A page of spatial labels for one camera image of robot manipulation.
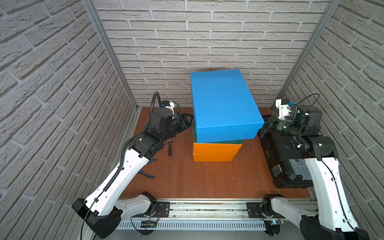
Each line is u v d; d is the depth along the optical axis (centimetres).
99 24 75
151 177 85
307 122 44
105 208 37
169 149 95
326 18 73
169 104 59
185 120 57
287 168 71
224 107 56
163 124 47
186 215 73
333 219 36
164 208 74
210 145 74
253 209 74
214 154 83
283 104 55
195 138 57
